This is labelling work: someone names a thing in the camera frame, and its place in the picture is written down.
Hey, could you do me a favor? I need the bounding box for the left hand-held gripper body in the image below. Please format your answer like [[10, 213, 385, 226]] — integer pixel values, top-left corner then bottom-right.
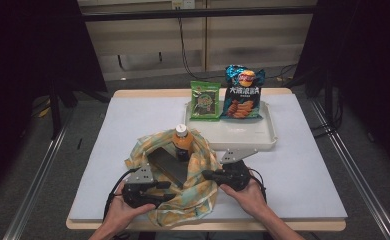
[[122, 163, 162, 209]]

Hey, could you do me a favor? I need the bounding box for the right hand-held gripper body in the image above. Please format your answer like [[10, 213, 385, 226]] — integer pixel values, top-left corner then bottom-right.
[[216, 148, 259, 193]]

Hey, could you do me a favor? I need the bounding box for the black box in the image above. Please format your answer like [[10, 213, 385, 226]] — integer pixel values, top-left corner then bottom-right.
[[147, 147, 192, 189]]

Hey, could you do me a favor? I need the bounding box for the fruit print cloth bag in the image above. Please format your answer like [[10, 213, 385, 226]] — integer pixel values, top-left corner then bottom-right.
[[124, 128, 222, 229]]

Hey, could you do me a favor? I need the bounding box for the white plastic tray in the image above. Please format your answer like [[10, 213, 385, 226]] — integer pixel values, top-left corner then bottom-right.
[[182, 99, 279, 152]]

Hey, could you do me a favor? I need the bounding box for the orange juice bottle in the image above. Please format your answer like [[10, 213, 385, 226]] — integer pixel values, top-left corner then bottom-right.
[[171, 123, 195, 163]]

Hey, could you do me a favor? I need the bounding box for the green snack packet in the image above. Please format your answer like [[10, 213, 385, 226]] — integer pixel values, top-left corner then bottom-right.
[[189, 80, 222, 122]]

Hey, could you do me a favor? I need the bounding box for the blue potato chips bag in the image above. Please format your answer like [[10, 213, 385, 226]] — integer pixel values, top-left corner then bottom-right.
[[220, 64, 266, 121]]

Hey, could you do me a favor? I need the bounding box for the person's left hand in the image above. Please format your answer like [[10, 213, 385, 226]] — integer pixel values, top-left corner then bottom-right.
[[102, 184, 157, 234]]

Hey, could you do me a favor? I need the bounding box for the person's right hand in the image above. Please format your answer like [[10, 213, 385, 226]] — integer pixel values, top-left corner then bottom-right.
[[220, 176, 268, 218]]

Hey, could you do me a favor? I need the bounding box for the wooden table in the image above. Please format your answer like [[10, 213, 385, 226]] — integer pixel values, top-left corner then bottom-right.
[[65, 87, 347, 233]]

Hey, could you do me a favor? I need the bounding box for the black metal stand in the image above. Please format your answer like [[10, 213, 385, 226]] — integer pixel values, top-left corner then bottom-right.
[[311, 66, 345, 138], [47, 79, 79, 139]]

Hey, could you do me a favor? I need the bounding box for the yellow floor tape piece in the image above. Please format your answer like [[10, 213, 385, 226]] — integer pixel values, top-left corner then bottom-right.
[[37, 106, 53, 119]]

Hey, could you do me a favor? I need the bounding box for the long desk with black edge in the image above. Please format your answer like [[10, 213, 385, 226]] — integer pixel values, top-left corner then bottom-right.
[[77, 0, 318, 23]]

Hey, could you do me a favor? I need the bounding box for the black curtain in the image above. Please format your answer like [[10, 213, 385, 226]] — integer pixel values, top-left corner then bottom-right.
[[292, 0, 390, 174], [0, 0, 108, 201]]

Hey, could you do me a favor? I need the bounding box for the left hand-held gripper black cable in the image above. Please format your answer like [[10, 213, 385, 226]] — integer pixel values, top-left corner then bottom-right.
[[102, 168, 141, 221]]

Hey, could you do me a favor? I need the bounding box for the hand-held gripper black cable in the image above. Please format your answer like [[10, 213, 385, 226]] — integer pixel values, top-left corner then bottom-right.
[[102, 168, 141, 221], [247, 167, 268, 203]]

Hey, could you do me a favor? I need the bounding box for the right hand-held gripper black cable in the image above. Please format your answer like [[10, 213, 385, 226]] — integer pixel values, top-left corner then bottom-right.
[[247, 167, 268, 203]]

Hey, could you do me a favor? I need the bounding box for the aluminium floor rail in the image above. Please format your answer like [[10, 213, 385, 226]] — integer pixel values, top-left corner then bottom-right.
[[2, 109, 75, 240], [311, 99, 390, 240]]

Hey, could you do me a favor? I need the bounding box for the black floor cable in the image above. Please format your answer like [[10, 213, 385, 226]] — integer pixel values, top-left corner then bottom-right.
[[264, 63, 299, 82]]

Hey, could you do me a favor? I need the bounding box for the black power cable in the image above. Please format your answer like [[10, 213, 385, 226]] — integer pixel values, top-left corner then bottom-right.
[[177, 18, 226, 83]]

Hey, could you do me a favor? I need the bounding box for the white wall socket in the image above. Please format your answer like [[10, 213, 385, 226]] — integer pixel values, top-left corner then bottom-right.
[[171, 0, 196, 10]]

